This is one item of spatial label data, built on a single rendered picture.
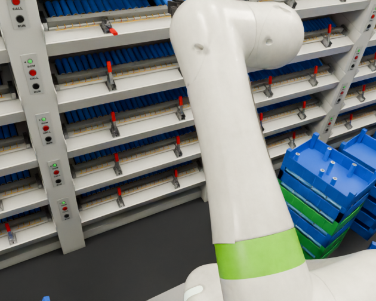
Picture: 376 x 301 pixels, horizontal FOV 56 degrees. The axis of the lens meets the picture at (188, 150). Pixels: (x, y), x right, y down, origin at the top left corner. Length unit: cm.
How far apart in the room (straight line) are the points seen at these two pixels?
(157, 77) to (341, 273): 91
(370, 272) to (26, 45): 92
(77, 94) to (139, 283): 80
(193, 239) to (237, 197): 122
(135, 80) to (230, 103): 78
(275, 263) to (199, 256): 118
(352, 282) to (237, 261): 16
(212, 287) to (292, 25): 57
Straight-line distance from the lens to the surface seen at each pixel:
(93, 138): 130
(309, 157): 158
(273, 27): 59
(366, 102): 222
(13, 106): 117
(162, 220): 173
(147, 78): 125
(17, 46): 106
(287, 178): 152
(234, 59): 52
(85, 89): 120
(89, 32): 111
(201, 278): 88
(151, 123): 136
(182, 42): 53
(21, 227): 157
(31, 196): 141
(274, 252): 46
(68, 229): 155
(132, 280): 156
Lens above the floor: 136
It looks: 40 degrees down
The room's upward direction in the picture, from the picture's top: 5 degrees clockwise
